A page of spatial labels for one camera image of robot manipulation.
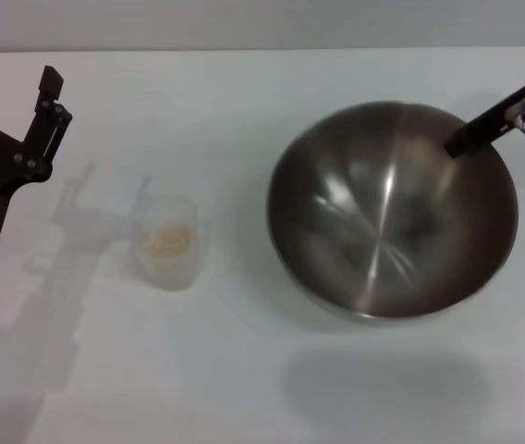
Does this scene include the white rice grains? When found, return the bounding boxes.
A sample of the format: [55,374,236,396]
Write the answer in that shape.
[143,222,195,288]

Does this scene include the clear plastic measuring cup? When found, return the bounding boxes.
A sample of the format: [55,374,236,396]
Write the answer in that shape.
[131,196,212,292]

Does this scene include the stainless steel mixing bowl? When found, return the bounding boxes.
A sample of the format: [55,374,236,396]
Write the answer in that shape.
[265,100,519,327]

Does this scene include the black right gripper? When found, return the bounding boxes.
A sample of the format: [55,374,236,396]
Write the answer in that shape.
[444,73,525,160]

